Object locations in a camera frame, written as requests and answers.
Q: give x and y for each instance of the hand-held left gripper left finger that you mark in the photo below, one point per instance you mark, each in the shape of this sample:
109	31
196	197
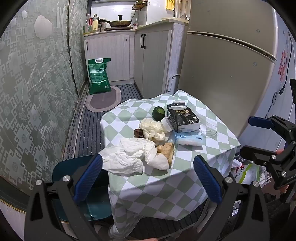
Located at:
89	178

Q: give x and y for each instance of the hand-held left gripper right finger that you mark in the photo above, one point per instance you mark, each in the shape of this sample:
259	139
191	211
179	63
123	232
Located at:
207	178

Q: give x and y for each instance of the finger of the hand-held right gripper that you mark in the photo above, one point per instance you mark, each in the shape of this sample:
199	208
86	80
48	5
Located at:
261	122
254	154

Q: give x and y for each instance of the teal plastic trash bin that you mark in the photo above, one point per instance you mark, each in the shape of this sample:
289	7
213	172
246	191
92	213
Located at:
67	166

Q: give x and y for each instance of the blue wet wipes pack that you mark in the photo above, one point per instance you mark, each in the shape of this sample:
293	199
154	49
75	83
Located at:
189	139

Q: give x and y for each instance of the white tissue paper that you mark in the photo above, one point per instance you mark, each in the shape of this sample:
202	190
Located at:
127	157

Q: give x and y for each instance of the bread piece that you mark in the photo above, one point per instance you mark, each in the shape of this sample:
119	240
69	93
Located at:
167	150

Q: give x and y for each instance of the brown fruit peel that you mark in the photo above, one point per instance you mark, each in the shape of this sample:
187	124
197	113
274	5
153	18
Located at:
138	133

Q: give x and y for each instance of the cream plastic bag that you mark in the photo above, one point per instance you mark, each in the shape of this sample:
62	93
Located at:
152	127

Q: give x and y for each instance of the green white plastic bag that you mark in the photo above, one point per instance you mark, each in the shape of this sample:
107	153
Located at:
247	173

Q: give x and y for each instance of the grey striped floor carpet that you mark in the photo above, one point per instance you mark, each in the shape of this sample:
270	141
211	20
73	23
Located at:
87	129

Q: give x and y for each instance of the black tissue pack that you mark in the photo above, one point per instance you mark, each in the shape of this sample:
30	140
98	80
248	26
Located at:
182	118

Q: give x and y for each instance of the small white jar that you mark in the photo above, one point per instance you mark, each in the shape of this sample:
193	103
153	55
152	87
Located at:
167	125

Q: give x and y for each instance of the beige refrigerator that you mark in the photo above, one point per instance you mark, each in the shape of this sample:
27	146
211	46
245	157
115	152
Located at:
219	69

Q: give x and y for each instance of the oval grey floor mat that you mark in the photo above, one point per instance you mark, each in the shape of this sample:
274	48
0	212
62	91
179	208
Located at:
101	102

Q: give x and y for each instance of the green white checkered tablecloth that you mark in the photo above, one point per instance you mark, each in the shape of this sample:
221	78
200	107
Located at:
129	111

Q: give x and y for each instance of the green lime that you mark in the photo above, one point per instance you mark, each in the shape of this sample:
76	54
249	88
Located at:
159	113

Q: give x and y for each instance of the green rice bag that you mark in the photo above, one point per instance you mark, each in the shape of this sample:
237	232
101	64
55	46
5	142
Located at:
98	76

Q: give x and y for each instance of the white kitchen cabinet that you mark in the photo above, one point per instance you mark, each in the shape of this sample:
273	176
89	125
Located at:
157	58
108	58

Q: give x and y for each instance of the hanging kitchen utensils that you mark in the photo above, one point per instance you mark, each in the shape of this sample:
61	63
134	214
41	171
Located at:
183	11

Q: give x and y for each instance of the dark stove top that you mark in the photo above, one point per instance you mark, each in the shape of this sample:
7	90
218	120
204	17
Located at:
118	28

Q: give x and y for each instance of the clear plastic bottle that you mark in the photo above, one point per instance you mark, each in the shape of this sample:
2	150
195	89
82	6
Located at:
88	24

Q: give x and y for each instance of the yellow oil bottle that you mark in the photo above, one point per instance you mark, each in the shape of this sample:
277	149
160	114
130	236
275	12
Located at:
95	24

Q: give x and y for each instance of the frying pan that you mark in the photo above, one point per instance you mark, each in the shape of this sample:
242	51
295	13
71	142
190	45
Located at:
120	23

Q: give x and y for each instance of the red wall sticker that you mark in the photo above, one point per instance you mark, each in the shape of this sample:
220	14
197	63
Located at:
283	66

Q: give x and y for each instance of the yellow wall holder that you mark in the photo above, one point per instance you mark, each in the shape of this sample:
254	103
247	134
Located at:
170	5

